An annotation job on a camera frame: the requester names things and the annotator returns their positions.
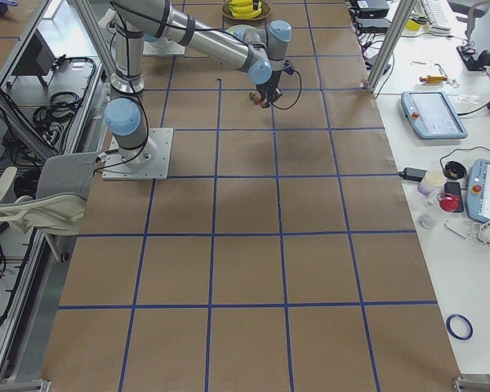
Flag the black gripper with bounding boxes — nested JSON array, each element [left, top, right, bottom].
[[256, 70, 282, 98]]

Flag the red strawberry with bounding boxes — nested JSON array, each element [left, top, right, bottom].
[[260, 99, 270, 109], [249, 92, 261, 105]]

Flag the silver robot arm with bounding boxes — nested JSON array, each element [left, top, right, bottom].
[[110, 1, 292, 107]]

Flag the light green plate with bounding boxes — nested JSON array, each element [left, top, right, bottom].
[[225, 24, 253, 40]]

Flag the wicker fruit basket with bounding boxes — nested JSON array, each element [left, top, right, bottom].
[[221, 2, 273, 20]]

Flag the yellow banana bunch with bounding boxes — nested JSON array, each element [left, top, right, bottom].
[[224, 0, 270, 18]]

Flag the teach pendant upper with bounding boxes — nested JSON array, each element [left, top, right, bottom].
[[400, 91, 468, 140]]

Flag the teach pendant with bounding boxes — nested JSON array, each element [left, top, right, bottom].
[[465, 159, 490, 223], [400, 91, 468, 140]]

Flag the white cup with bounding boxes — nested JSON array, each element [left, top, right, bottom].
[[417, 170, 446, 195]]

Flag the red round object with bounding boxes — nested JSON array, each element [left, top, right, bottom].
[[437, 193, 460, 212]]

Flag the grey office chair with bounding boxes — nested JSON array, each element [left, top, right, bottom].
[[0, 152, 98, 261]]

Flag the teach pendant lower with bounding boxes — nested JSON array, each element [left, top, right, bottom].
[[465, 159, 490, 223]]

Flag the blue tape roll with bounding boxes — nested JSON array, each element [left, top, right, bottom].
[[445, 314, 474, 341]]

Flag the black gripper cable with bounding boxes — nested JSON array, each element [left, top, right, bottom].
[[271, 67, 303, 110]]

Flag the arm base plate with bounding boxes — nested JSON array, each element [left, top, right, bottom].
[[101, 127, 174, 180], [143, 39, 185, 57]]

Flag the aluminium frame post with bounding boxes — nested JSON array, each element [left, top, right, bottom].
[[365, 0, 417, 92]]

